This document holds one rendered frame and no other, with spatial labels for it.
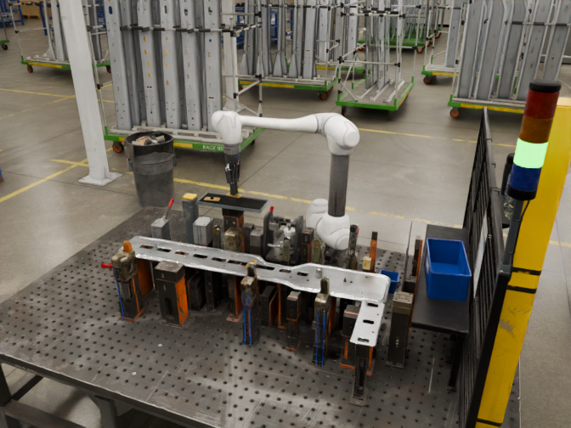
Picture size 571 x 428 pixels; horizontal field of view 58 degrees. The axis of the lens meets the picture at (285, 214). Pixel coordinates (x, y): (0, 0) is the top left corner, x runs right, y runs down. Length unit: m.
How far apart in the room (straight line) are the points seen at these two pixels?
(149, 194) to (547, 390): 3.90
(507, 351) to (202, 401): 1.20
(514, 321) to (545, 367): 2.02
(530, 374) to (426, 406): 1.50
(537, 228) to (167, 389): 1.58
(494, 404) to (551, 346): 2.00
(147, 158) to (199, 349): 3.07
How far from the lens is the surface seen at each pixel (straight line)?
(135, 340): 2.64
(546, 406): 3.54
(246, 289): 2.33
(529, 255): 1.67
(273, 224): 2.56
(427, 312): 2.24
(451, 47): 11.75
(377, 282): 2.43
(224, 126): 2.62
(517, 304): 1.76
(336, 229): 2.90
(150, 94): 7.20
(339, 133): 2.66
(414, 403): 2.31
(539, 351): 3.92
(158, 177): 5.39
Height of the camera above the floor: 2.33
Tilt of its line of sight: 26 degrees down
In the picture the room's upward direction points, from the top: straight up
